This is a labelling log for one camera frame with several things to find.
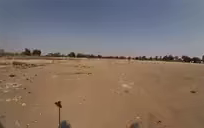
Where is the row of trees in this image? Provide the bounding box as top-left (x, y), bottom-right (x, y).
top-left (0, 39), bottom-right (204, 65)

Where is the small dark flag on pole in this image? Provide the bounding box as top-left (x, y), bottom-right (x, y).
top-left (54, 100), bottom-right (63, 128)

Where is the robot's own part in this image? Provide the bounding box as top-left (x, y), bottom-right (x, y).
top-left (129, 121), bottom-right (143, 128)
top-left (59, 119), bottom-right (72, 128)

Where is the brown sandy dirt track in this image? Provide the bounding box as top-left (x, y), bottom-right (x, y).
top-left (0, 55), bottom-right (204, 128)

